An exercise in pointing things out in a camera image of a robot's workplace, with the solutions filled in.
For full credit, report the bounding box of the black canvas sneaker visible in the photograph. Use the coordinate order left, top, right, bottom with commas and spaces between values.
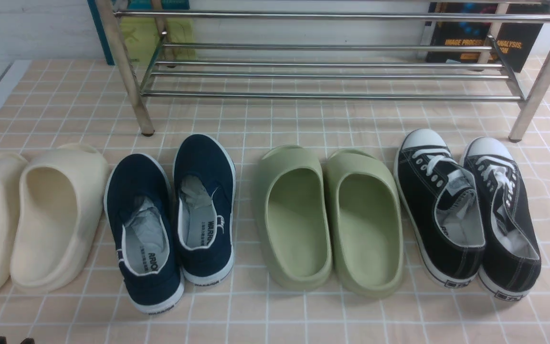
460, 137, 542, 302
393, 129, 487, 289

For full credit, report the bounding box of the navy slip-on shoe right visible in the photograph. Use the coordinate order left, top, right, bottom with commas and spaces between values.
172, 134, 236, 287

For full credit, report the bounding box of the navy slip-on shoe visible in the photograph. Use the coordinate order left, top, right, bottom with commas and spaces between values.
172, 134, 236, 287
103, 154, 185, 315

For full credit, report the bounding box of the navy slip-on shoe left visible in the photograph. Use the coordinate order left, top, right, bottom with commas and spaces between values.
103, 154, 185, 315

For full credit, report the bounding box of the silver metal shoe rack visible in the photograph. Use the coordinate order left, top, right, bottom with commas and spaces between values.
91, 0, 550, 143

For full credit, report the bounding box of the green foam slipper left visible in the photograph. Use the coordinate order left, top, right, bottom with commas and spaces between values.
251, 145, 333, 291

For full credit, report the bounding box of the green foam slipper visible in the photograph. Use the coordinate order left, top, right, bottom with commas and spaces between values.
323, 148, 404, 299
251, 145, 333, 291

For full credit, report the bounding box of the green foam slipper right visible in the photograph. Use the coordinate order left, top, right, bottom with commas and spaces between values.
323, 148, 404, 299

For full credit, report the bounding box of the teal and yellow book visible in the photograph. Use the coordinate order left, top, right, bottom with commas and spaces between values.
87, 0, 196, 66

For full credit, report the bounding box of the black image processing book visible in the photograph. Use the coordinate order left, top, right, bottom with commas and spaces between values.
418, 2, 543, 73

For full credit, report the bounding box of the dark object bottom edge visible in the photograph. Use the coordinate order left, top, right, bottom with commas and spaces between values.
0, 336, 35, 344

